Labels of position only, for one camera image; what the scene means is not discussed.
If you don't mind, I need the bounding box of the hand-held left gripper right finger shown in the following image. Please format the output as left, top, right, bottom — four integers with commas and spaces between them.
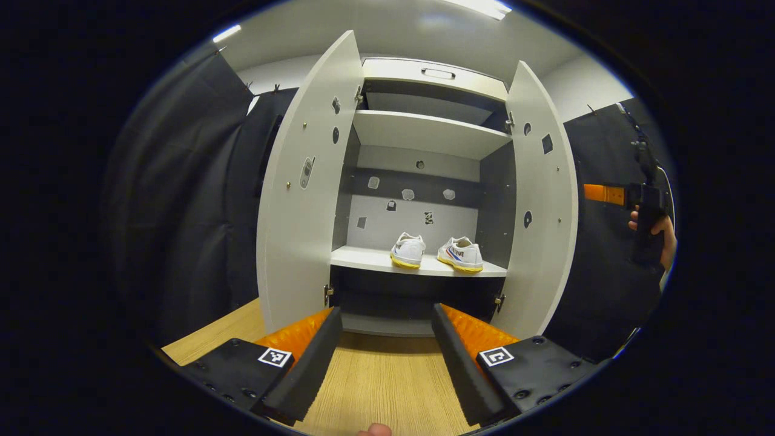
431, 303, 611, 427

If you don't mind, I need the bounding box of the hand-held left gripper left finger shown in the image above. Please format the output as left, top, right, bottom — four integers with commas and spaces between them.
176, 306, 344, 426

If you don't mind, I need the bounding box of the white canvas shoe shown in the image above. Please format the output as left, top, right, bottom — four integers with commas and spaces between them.
389, 232, 426, 269
437, 236, 484, 274

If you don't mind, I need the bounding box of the white shoe cabinet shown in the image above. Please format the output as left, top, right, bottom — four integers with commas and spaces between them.
327, 56, 518, 338

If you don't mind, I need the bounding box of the white cabinet drawer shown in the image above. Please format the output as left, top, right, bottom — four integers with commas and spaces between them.
362, 58, 509, 102

